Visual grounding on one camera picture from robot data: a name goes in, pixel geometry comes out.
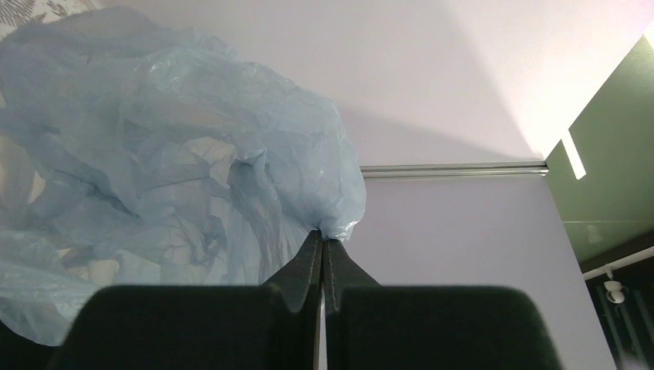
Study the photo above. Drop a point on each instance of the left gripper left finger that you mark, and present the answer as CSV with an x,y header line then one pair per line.
x,y
274,325

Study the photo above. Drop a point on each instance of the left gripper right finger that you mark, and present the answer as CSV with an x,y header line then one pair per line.
x,y
371,326

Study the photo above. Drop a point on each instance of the light blue plastic trash bag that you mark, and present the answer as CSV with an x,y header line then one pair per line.
x,y
132,153

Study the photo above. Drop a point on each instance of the floral patterned table mat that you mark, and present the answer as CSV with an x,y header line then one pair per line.
x,y
15,13

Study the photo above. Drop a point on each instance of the aluminium frame post right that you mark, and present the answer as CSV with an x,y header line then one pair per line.
x,y
429,171

